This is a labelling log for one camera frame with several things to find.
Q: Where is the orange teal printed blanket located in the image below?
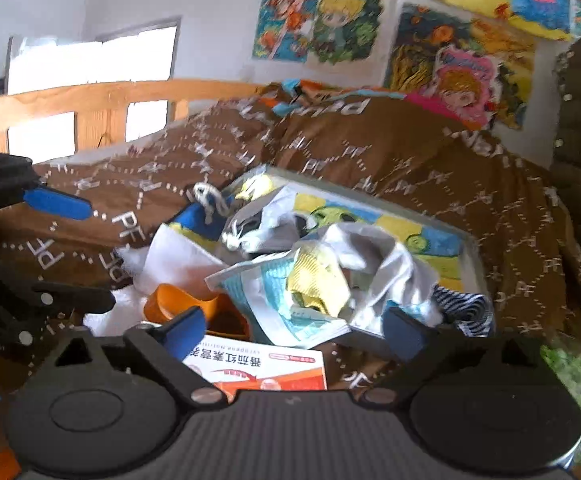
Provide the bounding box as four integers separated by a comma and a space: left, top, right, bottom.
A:
260, 79, 491, 131

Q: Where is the dark blue starry painting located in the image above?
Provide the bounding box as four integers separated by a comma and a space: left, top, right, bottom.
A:
384, 0, 473, 92

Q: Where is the blond character pink drawing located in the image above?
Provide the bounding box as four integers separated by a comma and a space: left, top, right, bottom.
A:
433, 45, 502, 131

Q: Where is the yellow cloth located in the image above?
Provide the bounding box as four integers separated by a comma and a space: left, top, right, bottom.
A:
288, 245, 351, 318

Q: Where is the brown patterned blanket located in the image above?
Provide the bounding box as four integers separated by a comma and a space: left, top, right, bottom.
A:
0, 95, 581, 411

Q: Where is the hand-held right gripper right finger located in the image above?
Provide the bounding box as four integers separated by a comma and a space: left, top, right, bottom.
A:
357, 307, 544, 409

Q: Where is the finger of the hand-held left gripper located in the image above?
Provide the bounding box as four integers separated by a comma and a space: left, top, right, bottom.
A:
0, 154, 93, 222
0, 234, 118, 347

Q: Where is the wooden bed rail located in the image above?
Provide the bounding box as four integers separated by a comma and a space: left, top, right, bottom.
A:
0, 77, 266, 158

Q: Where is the blue pouch with white cord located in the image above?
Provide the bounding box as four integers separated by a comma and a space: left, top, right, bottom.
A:
163, 182, 236, 246

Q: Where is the navy striped cloth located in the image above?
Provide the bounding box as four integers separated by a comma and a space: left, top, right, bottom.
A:
430, 284, 496, 338

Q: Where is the green patterned cloth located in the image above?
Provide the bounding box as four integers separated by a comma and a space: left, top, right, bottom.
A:
540, 345, 581, 461

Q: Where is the red white medicine box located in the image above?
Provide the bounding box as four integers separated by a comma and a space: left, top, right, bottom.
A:
180, 344, 328, 401

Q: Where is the white plastic bag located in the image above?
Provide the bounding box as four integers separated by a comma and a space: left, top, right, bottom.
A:
220, 185, 331, 256

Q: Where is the white grey cloth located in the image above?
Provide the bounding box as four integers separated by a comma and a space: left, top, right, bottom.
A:
295, 222, 443, 333

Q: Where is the blond boy green drawing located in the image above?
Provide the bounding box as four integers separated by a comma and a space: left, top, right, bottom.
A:
310, 0, 387, 69

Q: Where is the dark green yellow painting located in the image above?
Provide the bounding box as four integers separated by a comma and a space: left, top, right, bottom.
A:
495, 60, 536, 129

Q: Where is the window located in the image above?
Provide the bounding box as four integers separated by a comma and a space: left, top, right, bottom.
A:
5, 16, 181, 153

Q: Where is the orange-haired girl blue drawing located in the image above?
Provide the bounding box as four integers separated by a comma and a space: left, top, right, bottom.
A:
252, 0, 321, 64

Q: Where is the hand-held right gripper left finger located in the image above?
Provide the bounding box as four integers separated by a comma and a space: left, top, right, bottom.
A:
45, 306, 234, 409

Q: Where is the orange landscape painting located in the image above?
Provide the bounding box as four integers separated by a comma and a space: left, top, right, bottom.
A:
470, 19, 537, 68

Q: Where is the orange plastic cup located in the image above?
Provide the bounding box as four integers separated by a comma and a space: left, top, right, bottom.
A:
143, 284, 251, 341

